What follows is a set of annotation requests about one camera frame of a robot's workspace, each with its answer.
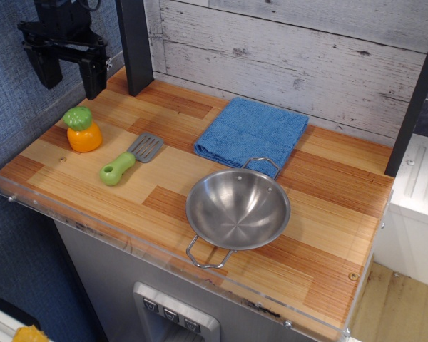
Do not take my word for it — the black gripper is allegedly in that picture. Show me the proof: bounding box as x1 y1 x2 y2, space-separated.
17 1 112 100

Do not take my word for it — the orange toy carrot green top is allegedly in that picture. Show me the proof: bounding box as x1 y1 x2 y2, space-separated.
62 106 103 152

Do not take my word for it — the blue folded towel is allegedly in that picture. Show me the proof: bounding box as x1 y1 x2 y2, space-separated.
194 97 309 177

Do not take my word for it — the grey toy fridge cabinet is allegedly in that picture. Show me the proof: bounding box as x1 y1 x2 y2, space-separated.
53 219 329 342

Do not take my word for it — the silver dispenser button panel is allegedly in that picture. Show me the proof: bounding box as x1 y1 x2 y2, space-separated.
133 281 221 341

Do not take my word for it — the yellow object bottom left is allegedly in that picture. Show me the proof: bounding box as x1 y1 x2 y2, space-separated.
12 326 49 342

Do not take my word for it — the white side cabinet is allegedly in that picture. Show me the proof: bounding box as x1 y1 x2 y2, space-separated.
374 134 428 285

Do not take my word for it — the clear acrylic table guard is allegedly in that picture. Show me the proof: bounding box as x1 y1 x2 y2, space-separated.
0 43 400 341

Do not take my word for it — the green handled grey toy spatula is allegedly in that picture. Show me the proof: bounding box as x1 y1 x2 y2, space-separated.
99 133 164 186

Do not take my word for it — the steel bowl with wire handles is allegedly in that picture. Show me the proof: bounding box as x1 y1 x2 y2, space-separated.
185 157 291 269

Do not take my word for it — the dark grey right post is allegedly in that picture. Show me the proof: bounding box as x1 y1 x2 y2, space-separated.
384 52 428 177

